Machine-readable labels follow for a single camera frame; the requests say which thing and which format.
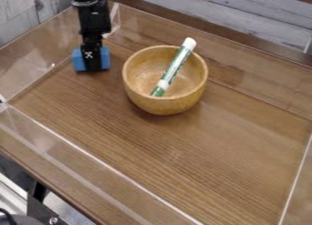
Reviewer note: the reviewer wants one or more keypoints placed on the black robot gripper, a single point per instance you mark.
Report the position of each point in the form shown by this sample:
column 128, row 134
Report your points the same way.
column 95, row 24

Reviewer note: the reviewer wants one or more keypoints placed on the blue rectangular block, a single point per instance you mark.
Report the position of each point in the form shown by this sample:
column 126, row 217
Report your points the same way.
column 79, row 63

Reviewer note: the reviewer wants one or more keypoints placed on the clear acrylic tray wall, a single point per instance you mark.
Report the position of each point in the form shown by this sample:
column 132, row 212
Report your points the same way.
column 227, row 163

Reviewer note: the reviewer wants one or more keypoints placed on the light wooden bowl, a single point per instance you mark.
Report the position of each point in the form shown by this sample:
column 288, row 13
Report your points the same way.
column 142, row 71

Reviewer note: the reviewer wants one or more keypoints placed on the green and white tube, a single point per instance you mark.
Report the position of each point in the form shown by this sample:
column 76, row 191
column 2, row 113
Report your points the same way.
column 174, row 67

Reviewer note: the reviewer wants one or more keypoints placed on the black metal table leg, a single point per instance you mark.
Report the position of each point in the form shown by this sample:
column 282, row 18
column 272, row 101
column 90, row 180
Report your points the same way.
column 37, row 209

